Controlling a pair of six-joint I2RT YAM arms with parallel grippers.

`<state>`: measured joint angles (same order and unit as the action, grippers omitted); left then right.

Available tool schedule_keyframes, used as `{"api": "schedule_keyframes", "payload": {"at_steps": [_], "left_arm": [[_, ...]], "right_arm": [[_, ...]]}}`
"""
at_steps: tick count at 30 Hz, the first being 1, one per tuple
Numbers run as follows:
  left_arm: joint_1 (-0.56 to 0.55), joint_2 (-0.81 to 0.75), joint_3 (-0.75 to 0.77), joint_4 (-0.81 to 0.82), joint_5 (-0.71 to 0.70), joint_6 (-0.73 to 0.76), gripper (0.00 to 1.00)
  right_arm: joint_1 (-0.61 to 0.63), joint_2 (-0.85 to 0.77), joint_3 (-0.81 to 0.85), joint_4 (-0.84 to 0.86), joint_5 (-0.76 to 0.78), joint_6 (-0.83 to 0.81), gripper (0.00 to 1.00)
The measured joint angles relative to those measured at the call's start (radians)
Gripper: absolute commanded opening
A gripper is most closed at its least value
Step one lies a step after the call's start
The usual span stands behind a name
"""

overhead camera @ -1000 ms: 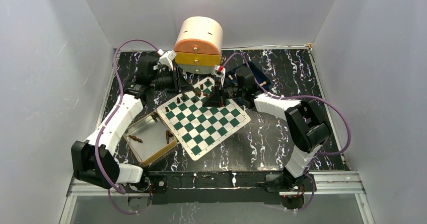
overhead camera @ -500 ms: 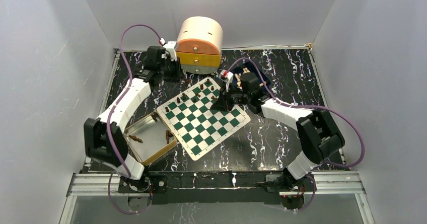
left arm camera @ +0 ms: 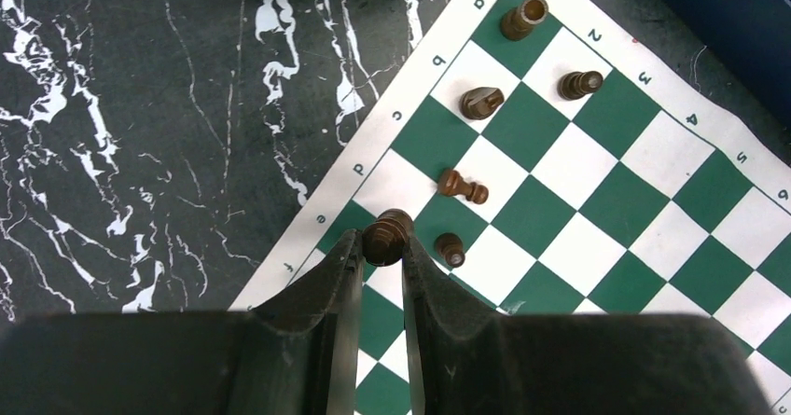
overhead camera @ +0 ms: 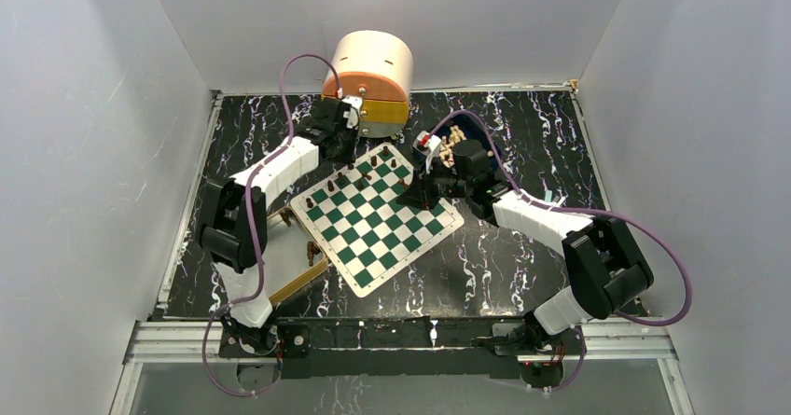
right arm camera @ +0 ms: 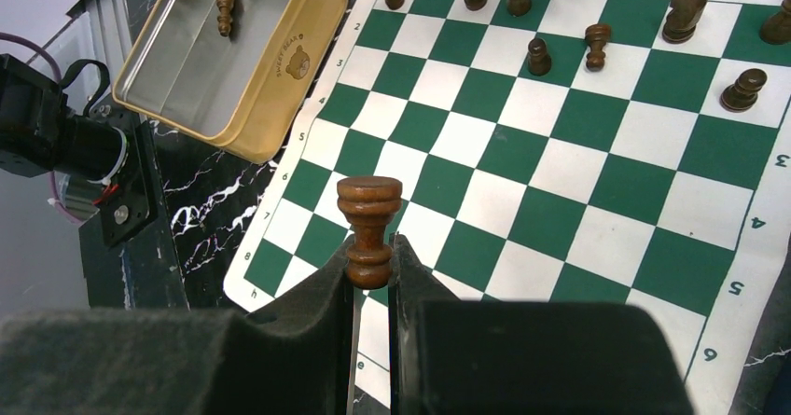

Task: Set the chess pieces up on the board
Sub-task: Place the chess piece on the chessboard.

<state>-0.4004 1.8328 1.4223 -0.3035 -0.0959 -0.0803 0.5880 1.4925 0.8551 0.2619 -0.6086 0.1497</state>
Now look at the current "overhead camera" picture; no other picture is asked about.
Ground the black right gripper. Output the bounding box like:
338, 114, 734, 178
395, 158, 472, 211

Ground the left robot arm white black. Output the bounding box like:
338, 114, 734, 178
194, 95, 364, 355

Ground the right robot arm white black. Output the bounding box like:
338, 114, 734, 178
397, 132, 654, 353

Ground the pile of light chess pieces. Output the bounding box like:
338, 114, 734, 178
439, 125, 467, 169

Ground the green white chess board mat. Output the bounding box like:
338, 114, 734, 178
289, 144, 464, 297

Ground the blue square tray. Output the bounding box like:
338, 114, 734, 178
426, 113, 503, 173

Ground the round wooden drawer cabinet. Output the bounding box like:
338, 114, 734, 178
322, 30, 413, 138

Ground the dark brown pawn piece top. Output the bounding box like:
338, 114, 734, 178
279, 208, 294, 227

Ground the dark brown pawn piece corner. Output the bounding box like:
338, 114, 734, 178
306, 241, 322, 267

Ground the gold metal tin tray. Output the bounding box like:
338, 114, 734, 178
263, 206, 329, 307

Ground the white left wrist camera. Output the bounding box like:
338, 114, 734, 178
341, 95, 364, 131

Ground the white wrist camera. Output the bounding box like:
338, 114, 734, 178
341, 95, 364, 131
412, 131, 441, 173

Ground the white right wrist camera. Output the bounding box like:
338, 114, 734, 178
412, 131, 441, 173

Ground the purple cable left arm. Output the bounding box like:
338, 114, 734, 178
201, 52, 344, 398

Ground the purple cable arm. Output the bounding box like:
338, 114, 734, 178
201, 52, 344, 398
429, 109, 694, 394

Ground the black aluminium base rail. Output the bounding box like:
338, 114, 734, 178
123, 316, 678, 394

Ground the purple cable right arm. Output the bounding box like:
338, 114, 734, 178
429, 109, 694, 394

